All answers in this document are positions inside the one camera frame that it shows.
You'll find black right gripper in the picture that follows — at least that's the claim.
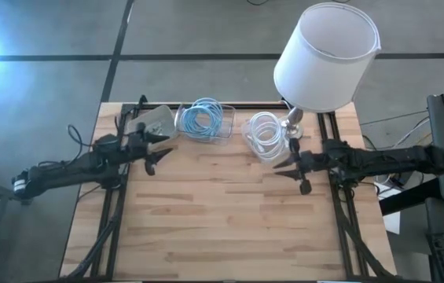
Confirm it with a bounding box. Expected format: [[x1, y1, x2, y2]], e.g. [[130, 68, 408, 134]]
[[272, 137, 327, 197]]

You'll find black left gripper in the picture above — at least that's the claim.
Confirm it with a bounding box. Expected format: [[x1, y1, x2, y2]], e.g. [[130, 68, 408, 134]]
[[127, 122, 174, 177]]

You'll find white braided cable coil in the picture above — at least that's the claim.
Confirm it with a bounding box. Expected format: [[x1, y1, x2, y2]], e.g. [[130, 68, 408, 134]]
[[249, 111, 284, 149], [247, 133, 288, 160]]

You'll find light blue cable coil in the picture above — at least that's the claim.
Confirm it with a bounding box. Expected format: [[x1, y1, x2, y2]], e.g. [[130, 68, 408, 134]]
[[177, 112, 215, 141], [189, 97, 226, 130]]

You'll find frosted plastic bin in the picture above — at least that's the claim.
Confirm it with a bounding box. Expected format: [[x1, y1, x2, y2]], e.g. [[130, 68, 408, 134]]
[[240, 111, 297, 164]]

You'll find clear plastic bin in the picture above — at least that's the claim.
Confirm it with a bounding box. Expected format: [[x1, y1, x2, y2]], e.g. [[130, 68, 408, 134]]
[[174, 101, 237, 145]]

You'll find silver lamp with white shade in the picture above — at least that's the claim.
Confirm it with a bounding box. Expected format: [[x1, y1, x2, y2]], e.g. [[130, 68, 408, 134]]
[[273, 2, 382, 141]]

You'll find white paper sheet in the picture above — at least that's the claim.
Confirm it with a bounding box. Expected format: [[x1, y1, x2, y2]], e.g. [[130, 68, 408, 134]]
[[382, 208, 402, 235]]

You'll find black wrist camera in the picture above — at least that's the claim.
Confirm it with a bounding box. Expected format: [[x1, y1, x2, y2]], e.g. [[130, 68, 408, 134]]
[[322, 139, 350, 158], [94, 133, 123, 153]]

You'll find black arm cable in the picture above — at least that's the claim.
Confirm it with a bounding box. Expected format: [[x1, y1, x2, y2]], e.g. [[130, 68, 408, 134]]
[[66, 123, 101, 150]]

